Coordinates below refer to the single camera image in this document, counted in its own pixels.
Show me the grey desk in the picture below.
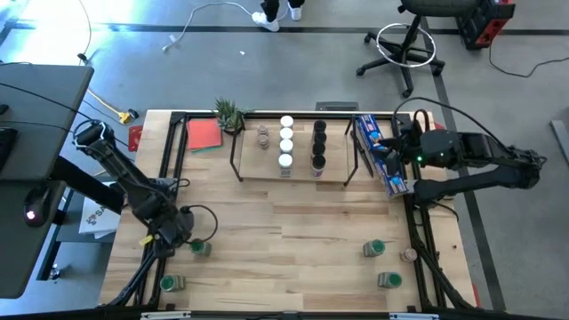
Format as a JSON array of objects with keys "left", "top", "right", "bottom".
[{"left": 0, "top": 61, "right": 95, "bottom": 300}]

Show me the potted green succulent plant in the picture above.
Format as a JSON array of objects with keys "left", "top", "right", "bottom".
[{"left": 213, "top": 97, "right": 255, "bottom": 136}]

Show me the thin cable with black plug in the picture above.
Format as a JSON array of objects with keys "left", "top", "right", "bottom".
[{"left": 76, "top": 0, "right": 93, "bottom": 62}]

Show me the black puck device with light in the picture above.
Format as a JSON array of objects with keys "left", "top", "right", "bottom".
[{"left": 22, "top": 186, "right": 55, "bottom": 228}]

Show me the black and red crate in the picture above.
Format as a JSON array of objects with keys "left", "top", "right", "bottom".
[{"left": 457, "top": 0, "right": 517, "bottom": 51}]

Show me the black-lid purple-label spice jar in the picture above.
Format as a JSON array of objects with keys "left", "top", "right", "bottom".
[{"left": 309, "top": 154, "right": 327, "bottom": 179}]

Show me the black stool with chrome ring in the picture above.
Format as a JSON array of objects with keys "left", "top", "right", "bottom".
[{"left": 355, "top": 0, "right": 480, "bottom": 100}]

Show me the yellow cable with plug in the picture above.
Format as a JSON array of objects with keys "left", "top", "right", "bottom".
[{"left": 86, "top": 87, "right": 133, "bottom": 125}]

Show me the black desk support beam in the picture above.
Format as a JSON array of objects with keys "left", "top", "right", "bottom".
[{"left": 52, "top": 155, "right": 130, "bottom": 213}]

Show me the white cable with plug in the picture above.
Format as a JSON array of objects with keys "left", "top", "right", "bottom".
[{"left": 160, "top": 0, "right": 268, "bottom": 53}]

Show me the white paper with logo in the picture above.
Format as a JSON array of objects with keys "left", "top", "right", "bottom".
[{"left": 78, "top": 195, "right": 122, "bottom": 240}]

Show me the green folded cloth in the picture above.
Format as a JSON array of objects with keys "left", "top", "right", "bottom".
[{"left": 190, "top": 144, "right": 223, "bottom": 156}]

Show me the person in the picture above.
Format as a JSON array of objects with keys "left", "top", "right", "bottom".
[{"left": 251, "top": 0, "right": 308, "bottom": 33}]

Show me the wooden shelf with black frame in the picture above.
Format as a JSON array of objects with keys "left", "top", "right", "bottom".
[{"left": 228, "top": 116, "right": 362, "bottom": 187}]

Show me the green-lid spice jar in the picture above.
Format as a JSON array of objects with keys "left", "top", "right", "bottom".
[
  {"left": 362, "top": 238, "right": 386, "bottom": 259},
  {"left": 189, "top": 238, "right": 212, "bottom": 258},
  {"left": 158, "top": 275, "right": 187, "bottom": 293},
  {"left": 376, "top": 272, "right": 404, "bottom": 291}
]

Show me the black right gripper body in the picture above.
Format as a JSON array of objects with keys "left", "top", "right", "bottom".
[{"left": 399, "top": 132, "right": 423, "bottom": 170}]

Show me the red square card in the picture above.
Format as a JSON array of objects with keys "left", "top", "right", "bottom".
[{"left": 186, "top": 118, "right": 223, "bottom": 151}]

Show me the black floor cable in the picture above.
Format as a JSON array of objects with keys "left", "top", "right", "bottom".
[{"left": 487, "top": 42, "right": 569, "bottom": 79}]

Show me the black flat desk device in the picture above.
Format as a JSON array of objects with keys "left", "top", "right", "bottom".
[{"left": 0, "top": 126, "right": 20, "bottom": 175}]

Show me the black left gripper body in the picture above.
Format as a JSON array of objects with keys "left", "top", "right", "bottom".
[{"left": 159, "top": 208, "right": 196, "bottom": 248}]

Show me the white label strip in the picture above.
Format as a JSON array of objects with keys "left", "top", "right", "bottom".
[
  {"left": 389, "top": 312, "right": 440, "bottom": 320},
  {"left": 140, "top": 310, "right": 192, "bottom": 320}
]

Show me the blue plastic wrap box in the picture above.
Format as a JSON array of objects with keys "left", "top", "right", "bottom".
[{"left": 354, "top": 114, "right": 410, "bottom": 199}]

